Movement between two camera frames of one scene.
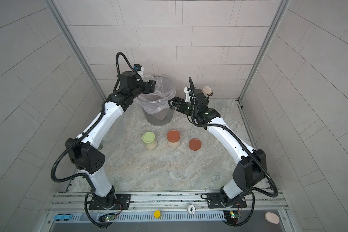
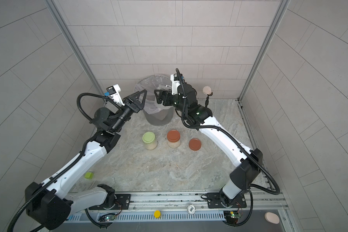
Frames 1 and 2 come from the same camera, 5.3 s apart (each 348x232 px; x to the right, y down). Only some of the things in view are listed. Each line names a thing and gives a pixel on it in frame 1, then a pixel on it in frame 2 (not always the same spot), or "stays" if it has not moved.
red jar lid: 195,144 stays
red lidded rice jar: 173,138 stays
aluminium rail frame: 166,211 stays
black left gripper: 150,87 → 135,108
